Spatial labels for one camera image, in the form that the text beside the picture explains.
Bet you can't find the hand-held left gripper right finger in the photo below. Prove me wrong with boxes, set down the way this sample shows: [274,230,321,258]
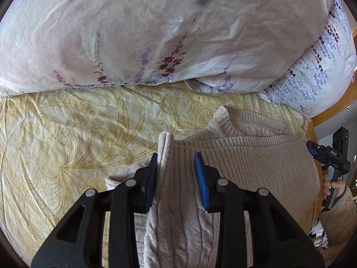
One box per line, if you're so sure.
[194,152,325,268]

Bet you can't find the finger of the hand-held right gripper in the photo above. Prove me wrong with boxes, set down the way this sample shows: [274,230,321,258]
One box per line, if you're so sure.
[306,141,321,157]

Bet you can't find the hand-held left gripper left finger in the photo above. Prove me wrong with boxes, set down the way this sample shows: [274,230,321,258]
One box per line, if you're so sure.
[31,153,159,268]

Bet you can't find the beige cable-knit sweater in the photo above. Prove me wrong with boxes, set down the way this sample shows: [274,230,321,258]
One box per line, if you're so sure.
[106,105,321,268]

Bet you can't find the person's right forearm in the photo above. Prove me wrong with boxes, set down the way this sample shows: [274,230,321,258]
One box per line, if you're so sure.
[319,186,357,260]

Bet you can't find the person's right hand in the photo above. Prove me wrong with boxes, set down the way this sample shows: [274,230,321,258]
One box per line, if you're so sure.
[322,173,346,200]

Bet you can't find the light blue floral pillow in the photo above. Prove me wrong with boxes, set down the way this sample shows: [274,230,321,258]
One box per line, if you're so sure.
[184,0,357,118]

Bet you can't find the yellow patterned bed sheet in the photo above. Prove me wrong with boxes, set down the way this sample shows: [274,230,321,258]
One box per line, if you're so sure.
[0,81,315,268]

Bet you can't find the white floral pillow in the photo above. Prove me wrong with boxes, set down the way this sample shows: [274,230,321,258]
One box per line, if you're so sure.
[0,0,338,98]

